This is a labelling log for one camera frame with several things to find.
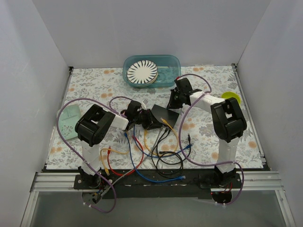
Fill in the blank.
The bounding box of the black network switch box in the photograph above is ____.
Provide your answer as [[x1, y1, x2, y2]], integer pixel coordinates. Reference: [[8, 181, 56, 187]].
[[151, 105, 179, 128]]

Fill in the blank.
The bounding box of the yellow ethernet cable short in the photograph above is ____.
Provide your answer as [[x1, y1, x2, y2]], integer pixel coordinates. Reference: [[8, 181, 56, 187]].
[[100, 146, 129, 176]]

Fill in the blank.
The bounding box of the red ethernet cable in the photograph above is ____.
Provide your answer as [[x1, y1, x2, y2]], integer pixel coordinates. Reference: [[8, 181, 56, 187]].
[[107, 134, 145, 170]]

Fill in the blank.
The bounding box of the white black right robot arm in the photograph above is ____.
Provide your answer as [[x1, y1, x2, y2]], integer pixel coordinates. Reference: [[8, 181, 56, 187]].
[[167, 76, 247, 188]]

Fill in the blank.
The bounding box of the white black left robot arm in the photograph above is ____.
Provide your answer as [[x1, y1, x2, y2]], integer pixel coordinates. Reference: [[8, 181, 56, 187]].
[[75, 101, 162, 189]]

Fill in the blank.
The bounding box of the teal plastic container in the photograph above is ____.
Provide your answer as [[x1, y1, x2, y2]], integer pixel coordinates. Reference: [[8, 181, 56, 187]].
[[123, 55, 181, 88]]

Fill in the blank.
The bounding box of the white blue striped plate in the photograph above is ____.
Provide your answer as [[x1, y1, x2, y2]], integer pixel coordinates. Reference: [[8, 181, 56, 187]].
[[126, 60, 158, 87]]

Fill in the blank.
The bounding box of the lime green bowl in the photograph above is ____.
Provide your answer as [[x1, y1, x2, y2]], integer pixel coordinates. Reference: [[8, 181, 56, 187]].
[[221, 91, 241, 105]]

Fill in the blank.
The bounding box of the mint green plastic lid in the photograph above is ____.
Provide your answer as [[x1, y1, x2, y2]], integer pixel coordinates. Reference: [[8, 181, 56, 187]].
[[58, 105, 81, 140]]

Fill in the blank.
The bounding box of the black ethernet cable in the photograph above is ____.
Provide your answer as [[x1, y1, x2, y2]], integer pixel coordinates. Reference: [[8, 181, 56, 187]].
[[150, 126, 184, 177], [153, 127, 192, 166]]

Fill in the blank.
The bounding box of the yellow ethernet cable long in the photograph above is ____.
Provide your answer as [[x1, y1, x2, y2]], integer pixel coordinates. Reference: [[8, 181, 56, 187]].
[[143, 117, 180, 157]]

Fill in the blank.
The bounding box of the grey ethernet cable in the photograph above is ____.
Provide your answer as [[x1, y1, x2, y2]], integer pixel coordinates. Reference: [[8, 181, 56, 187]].
[[100, 126, 165, 197]]

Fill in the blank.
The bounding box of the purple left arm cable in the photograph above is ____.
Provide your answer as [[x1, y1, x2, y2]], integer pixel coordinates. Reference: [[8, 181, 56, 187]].
[[55, 96, 143, 213]]

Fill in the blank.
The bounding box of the aluminium frame rail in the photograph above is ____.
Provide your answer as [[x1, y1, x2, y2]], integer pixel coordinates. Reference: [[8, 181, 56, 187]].
[[21, 170, 300, 227]]

